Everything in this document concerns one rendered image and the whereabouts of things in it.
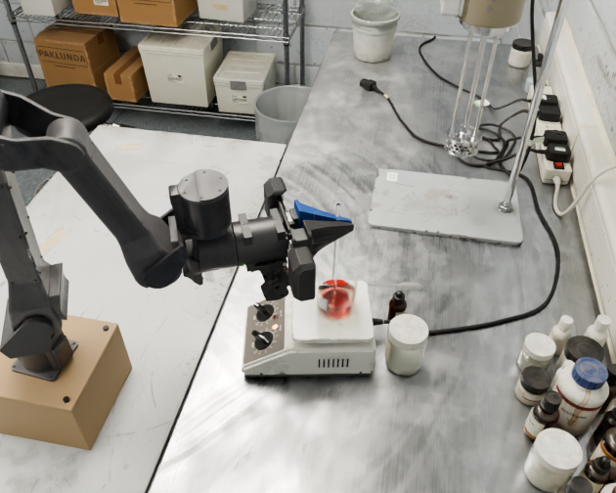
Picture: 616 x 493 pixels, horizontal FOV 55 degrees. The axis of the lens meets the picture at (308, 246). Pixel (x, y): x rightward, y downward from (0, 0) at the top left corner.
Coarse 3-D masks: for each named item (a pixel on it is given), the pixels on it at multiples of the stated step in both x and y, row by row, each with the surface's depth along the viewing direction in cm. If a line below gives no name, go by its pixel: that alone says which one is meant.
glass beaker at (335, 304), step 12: (324, 264) 86; (348, 264) 86; (324, 276) 87; (336, 276) 88; (348, 276) 87; (324, 288) 82; (336, 288) 81; (348, 288) 82; (324, 300) 84; (336, 300) 83; (348, 300) 84; (324, 312) 86; (336, 312) 85; (348, 312) 86
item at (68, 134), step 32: (32, 128) 60; (64, 128) 57; (0, 160) 54; (32, 160) 56; (64, 160) 57; (96, 160) 60; (96, 192) 61; (128, 192) 66; (128, 224) 65; (160, 224) 71; (128, 256) 68; (160, 256) 68
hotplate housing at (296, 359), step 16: (288, 304) 92; (288, 320) 90; (288, 336) 87; (288, 352) 85; (304, 352) 85; (320, 352) 85; (336, 352) 85; (352, 352) 85; (368, 352) 86; (256, 368) 88; (272, 368) 88; (288, 368) 88; (304, 368) 88; (320, 368) 88; (336, 368) 88; (352, 368) 88; (368, 368) 88
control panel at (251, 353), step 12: (264, 300) 96; (276, 300) 94; (252, 312) 95; (276, 312) 92; (252, 324) 93; (264, 324) 92; (276, 324) 90; (252, 336) 91; (276, 336) 88; (252, 348) 89; (276, 348) 87; (252, 360) 88
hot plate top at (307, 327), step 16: (368, 288) 92; (304, 304) 89; (368, 304) 89; (304, 320) 87; (320, 320) 87; (352, 320) 87; (368, 320) 87; (304, 336) 85; (320, 336) 85; (336, 336) 85; (352, 336) 85; (368, 336) 85
